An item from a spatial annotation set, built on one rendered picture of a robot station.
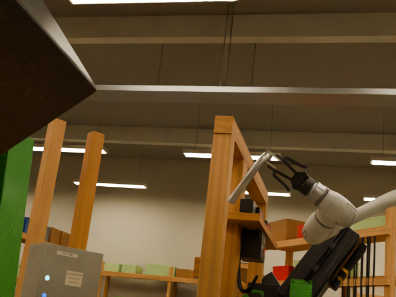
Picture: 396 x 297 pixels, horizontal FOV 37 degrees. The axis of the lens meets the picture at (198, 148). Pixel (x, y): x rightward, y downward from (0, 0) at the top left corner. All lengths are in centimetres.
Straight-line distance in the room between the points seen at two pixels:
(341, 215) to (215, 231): 60
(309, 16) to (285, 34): 35
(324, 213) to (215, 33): 495
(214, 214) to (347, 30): 461
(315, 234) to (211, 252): 48
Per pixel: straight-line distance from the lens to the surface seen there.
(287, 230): 726
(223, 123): 286
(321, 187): 246
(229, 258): 309
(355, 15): 716
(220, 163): 280
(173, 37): 731
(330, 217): 247
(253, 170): 237
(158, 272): 1224
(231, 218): 303
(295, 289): 330
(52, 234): 935
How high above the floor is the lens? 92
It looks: 17 degrees up
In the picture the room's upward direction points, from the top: 6 degrees clockwise
